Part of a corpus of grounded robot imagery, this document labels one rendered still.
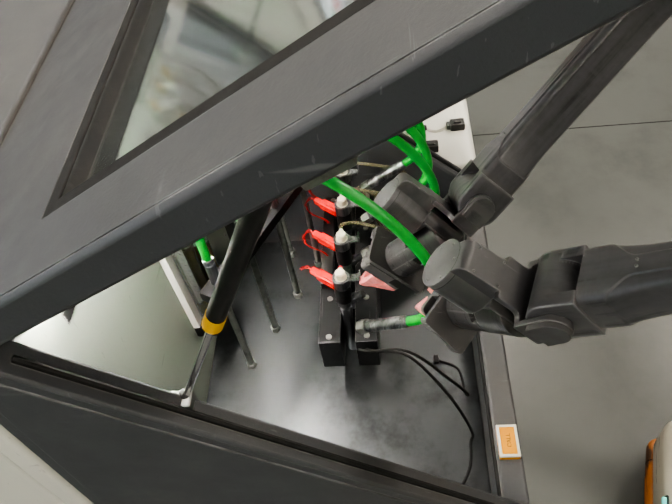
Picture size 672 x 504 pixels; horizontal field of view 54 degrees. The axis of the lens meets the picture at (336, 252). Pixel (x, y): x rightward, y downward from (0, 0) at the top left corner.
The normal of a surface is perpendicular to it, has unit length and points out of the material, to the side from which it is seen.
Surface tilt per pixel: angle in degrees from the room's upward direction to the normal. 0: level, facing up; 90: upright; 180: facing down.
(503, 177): 62
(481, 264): 37
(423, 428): 0
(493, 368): 0
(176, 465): 90
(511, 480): 0
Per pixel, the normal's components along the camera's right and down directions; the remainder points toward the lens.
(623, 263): -0.70, -0.55
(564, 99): -0.01, 0.38
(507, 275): 0.49, -0.26
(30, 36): -0.11, -0.63
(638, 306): -0.26, 0.74
